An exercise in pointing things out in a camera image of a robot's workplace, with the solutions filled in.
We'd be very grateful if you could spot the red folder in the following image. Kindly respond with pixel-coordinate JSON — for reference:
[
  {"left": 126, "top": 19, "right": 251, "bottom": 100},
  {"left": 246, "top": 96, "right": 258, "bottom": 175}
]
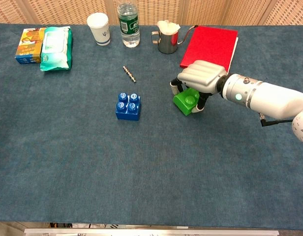
[{"left": 179, "top": 26, "right": 239, "bottom": 75}]

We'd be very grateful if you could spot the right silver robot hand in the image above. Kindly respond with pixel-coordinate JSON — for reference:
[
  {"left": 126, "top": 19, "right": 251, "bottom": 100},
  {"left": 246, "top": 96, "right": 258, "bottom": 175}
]
[{"left": 169, "top": 59, "right": 228, "bottom": 114}]

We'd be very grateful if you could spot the crumpled white tissue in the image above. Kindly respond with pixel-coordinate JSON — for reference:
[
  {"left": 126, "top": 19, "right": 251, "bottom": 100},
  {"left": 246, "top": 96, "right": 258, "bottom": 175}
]
[{"left": 156, "top": 20, "right": 181, "bottom": 34}]

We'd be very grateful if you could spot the clear water bottle green label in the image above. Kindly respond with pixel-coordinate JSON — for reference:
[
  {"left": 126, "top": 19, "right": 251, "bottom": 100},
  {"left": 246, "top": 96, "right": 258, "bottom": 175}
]
[{"left": 117, "top": 2, "right": 141, "bottom": 49}]

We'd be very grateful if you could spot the blue four-stud building block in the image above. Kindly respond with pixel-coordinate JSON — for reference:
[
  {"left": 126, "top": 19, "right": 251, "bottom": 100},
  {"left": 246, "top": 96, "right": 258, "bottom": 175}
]
[{"left": 115, "top": 92, "right": 142, "bottom": 121}]

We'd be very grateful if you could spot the white paper cup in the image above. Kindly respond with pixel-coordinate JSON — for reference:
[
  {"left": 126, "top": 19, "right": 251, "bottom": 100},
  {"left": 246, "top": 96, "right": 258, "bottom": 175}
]
[{"left": 87, "top": 12, "right": 111, "bottom": 46}]

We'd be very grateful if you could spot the orange snack box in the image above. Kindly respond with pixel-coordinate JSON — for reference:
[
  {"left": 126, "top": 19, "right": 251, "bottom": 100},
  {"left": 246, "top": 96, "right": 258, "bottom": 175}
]
[{"left": 14, "top": 27, "right": 47, "bottom": 65}]

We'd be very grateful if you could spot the steel gooseneck pitcher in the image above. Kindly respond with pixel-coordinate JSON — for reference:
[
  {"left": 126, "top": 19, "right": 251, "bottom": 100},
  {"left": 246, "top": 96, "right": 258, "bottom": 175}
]
[{"left": 151, "top": 24, "right": 199, "bottom": 55}]

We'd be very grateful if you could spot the aluminium profile rail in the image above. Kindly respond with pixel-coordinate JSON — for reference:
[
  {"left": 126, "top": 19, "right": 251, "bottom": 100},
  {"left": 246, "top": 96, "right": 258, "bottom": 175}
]
[{"left": 24, "top": 228, "right": 280, "bottom": 236}]

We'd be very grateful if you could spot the green two-stud building block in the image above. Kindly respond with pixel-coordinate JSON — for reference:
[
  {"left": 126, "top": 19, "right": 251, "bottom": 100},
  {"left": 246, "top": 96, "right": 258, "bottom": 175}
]
[{"left": 172, "top": 88, "right": 201, "bottom": 117}]

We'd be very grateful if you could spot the blue felt table cloth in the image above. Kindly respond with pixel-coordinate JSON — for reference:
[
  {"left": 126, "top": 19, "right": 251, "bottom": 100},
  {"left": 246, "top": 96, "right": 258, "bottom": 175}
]
[{"left": 0, "top": 23, "right": 303, "bottom": 231}]

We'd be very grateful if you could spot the teal wet wipes pack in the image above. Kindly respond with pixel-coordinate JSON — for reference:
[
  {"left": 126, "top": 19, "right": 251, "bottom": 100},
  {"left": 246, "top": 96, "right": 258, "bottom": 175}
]
[{"left": 40, "top": 26, "right": 73, "bottom": 72}]

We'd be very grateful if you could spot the woven folding screen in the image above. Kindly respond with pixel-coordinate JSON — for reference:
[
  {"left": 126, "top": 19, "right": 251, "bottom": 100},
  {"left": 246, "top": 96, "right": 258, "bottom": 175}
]
[{"left": 0, "top": 0, "right": 303, "bottom": 26}]

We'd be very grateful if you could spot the beaded metal rod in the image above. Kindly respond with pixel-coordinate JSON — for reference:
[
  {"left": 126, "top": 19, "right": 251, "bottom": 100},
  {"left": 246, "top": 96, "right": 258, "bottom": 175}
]
[{"left": 122, "top": 65, "right": 138, "bottom": 84}]

